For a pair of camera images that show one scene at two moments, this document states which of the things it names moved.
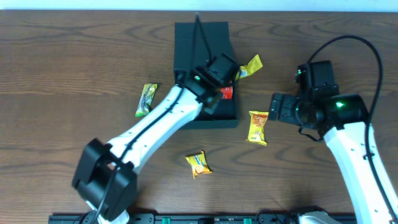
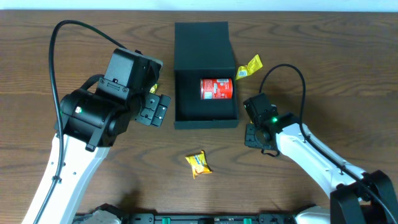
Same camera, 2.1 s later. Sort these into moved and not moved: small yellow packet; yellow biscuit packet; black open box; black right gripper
Moved: black right gripper
Not moved: yellow biscuit packet; small yellow packet; black open box
